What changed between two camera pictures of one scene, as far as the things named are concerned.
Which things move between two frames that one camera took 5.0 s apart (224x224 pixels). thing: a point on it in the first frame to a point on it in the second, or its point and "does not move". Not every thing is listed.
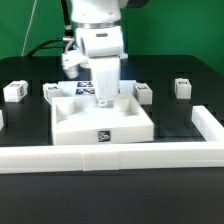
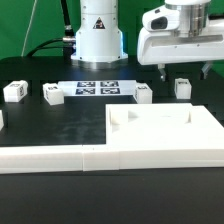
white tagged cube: x=182 y=88 does not move
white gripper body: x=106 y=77 to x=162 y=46
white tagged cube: x=143 y=93 does not move
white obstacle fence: x=84 y=158 does not move
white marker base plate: x=84 y=89 does not move
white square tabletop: x=79 y=120 to x=162 y=124
